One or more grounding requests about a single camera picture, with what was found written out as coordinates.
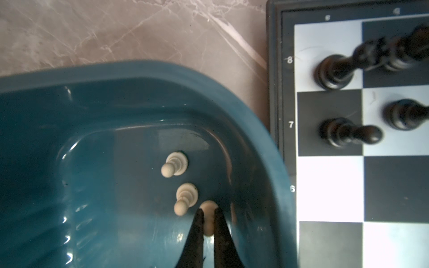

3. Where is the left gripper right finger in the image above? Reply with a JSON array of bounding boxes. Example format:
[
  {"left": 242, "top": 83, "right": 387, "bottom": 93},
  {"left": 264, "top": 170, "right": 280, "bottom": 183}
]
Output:
[{"left": 214, "top": 207, "right": 244, "bottom": 268}]

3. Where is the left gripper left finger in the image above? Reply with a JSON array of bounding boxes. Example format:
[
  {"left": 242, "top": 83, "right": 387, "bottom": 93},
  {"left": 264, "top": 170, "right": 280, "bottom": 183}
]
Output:
[{"left": 176, "top": 209, "right": 204, "bottom": 268}]

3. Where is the white pawn piece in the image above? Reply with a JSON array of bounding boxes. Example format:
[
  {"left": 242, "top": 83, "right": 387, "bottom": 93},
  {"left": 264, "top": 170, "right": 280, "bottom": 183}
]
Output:
[
  {"left": 161, "top": 151, "right": 188, "bottom": 178},
  {"left": 200, "top": 201, "right": 219, "bottom": 237},
  {"left": 174, "top": 183, "right": 198, "bottom": 216}
]

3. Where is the black pawn on board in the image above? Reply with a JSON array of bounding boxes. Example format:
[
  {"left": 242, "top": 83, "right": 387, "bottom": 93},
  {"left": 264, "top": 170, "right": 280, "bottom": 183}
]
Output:
[
  {"left": 383, "top": 99, "right": 429, "bottom": 131},
  {"left": 319, "top": 117, "right": 384, "bottom": 148}
]

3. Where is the black rook on board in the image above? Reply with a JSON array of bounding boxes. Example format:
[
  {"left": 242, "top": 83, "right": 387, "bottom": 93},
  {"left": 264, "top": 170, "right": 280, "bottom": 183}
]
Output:
[{"left": 314, "top": 38, "right": 387, "bottom": 91}]

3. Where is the teal plastic tray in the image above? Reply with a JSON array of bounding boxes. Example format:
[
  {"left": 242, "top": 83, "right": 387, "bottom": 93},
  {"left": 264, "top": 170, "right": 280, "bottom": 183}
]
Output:
[{"left": 1, "top": 61, "right": 298, "bottom": 268}]

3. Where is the black and white chessboard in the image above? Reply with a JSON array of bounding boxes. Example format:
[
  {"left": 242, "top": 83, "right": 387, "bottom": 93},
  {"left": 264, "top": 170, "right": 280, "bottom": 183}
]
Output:
[{"left": 267, "top": 1, "right": 429, "bottom": 268}]

